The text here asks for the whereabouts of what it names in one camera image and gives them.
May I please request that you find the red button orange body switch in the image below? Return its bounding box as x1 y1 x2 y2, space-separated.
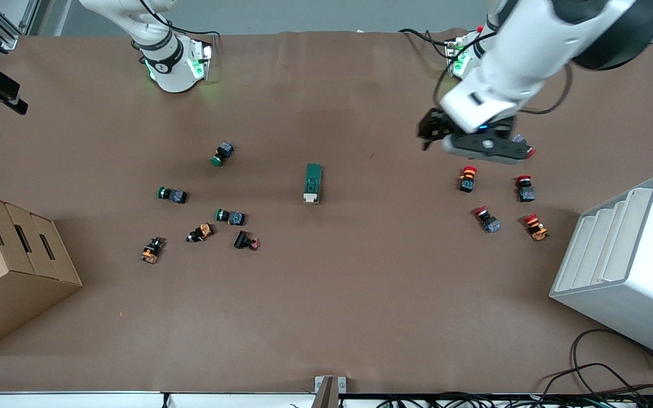
459 165 478 194
523 213 550 242

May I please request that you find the green load switch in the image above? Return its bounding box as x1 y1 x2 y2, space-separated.
303 163 323 205

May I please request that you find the black looped floor cable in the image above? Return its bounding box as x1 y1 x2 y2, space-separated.
539 329 653 397

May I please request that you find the red push button switch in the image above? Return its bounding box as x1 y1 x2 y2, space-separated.
516 175 536 203
512 135 537 159
472 206 502 234

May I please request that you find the brown cardboard box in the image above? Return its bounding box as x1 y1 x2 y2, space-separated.
0 189 83 356

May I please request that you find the black floor cable bundle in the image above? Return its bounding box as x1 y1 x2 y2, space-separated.
378 391 653 408

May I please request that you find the white plastic sorting rack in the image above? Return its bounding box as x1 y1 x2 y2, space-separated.
549 175 653 364

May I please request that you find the black switch with pink tip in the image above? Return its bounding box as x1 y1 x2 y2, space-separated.
233 229 261 251

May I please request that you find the orange black small switch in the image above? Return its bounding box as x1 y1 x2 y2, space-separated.
186 223 215 243

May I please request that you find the metal bracket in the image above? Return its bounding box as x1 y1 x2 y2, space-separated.
314 375 347 408

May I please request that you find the brown table mat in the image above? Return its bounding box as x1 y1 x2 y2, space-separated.
0 29 653 394

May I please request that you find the orange black selector switch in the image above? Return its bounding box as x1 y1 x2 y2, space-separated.
140 237 166 265

